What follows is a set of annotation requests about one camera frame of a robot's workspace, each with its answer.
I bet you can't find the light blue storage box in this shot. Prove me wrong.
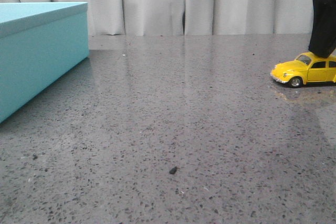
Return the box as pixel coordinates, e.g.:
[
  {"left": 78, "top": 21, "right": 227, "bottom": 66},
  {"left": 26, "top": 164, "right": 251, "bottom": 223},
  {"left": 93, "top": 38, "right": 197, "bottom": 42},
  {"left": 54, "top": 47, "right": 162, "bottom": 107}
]
[{"left": 1, "top": 2, "right": 89, "bottom": 121}]

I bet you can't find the yellow toy beetle car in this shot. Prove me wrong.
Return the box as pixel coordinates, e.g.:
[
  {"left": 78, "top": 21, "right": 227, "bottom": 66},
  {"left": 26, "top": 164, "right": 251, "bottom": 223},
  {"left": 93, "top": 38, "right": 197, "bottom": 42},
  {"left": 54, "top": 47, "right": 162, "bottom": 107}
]
[{"left": 270, "top": 52, "right": 335, "bottom": 88}]

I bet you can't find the small black debris crumb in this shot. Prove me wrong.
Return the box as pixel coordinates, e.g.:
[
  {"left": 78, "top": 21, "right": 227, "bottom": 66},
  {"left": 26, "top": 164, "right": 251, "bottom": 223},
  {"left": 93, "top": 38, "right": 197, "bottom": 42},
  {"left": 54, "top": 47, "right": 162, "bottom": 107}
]
[{"left": 169, "top": 166, "right": 177, "bottom": 174}]

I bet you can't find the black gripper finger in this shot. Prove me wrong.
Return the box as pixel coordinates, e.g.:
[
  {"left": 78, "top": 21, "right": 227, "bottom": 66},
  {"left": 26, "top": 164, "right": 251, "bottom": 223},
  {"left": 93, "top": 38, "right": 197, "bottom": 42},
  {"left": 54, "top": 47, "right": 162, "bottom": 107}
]
[{"left": 308, "top": 0, "right": 335, "bottom": 58}]

